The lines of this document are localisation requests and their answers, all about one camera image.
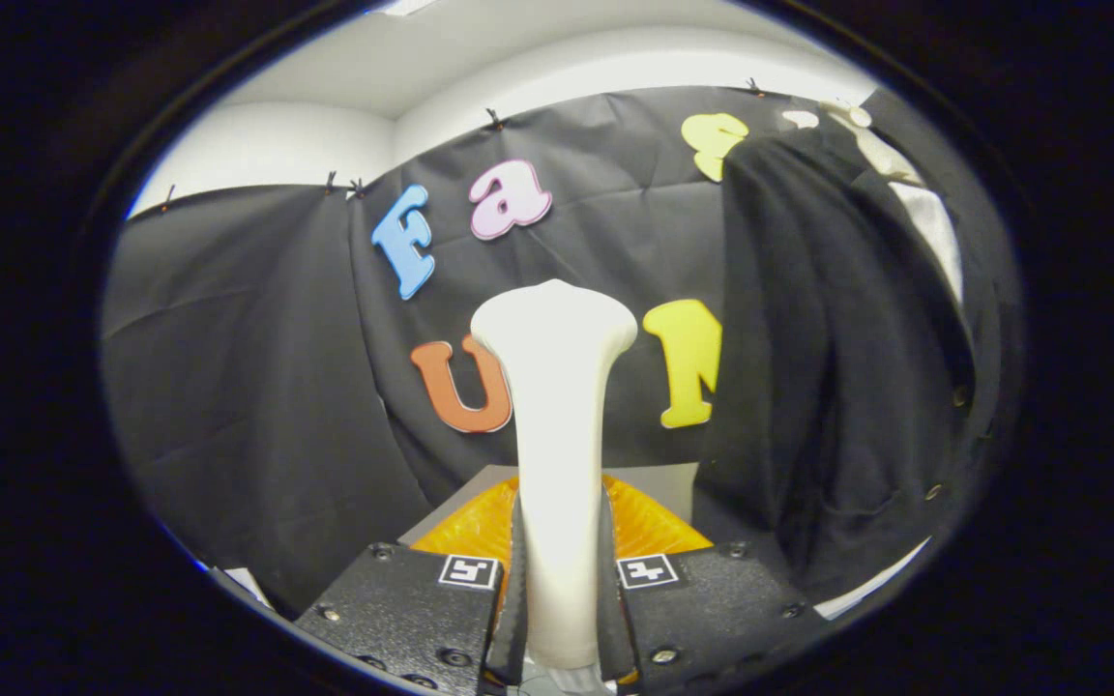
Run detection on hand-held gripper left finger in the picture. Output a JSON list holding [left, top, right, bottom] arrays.
[[291, 474, 531, 696]]

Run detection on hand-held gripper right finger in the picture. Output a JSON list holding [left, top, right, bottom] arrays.
[[599, 474, 824, 696]]

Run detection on white garment steamer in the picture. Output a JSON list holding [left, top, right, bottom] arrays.
[[470, 278, 638, 696]]

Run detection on black blazer jacket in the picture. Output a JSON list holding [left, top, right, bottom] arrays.
[[692, 106, 1003, 605]]

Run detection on grey metal cabinet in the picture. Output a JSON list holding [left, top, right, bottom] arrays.
[[400, 462, 703, 547]]

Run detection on black backdrop cloth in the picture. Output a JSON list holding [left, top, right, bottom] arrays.
[[103, 85, 1022, 620]]

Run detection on white mannequin torso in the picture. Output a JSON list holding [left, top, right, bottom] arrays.
[[813, 101, 964, 620]]

